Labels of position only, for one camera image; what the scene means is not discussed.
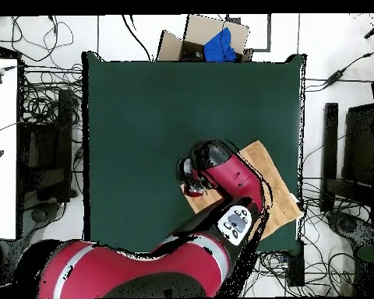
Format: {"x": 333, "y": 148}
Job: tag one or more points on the tan terry towel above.
{"x": 283, "y": 193}

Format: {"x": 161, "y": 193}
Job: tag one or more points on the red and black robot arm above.
{"x": 174, "y": 268}

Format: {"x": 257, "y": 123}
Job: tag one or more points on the dark green table cloth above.
{"x": 127, "y": 124}

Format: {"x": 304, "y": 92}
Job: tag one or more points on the small black box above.
{"x": 296, "y": 268}

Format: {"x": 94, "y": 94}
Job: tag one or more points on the long black bar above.
{"x": 329, "y": 140}

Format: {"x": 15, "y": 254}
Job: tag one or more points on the blue cloth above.
{"x": 219, "y": 46}

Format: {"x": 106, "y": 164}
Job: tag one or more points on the black equipment rack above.
{"x": 64, "y": 124}

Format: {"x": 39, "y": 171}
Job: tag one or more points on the dark grey stand base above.
{"x": 348, "y": 225}
{"x": 40, "y": 215}

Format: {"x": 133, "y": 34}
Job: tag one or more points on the brown cardboard box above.
{"x": 199, "y": 31}

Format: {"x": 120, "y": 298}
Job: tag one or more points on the black square case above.
{"x": 360, "y": 146}

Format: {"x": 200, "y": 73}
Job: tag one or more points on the black power adapter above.
{"x": 335, "y": 77}

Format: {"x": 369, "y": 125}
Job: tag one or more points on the white table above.
{"x": 1, "y": 140}

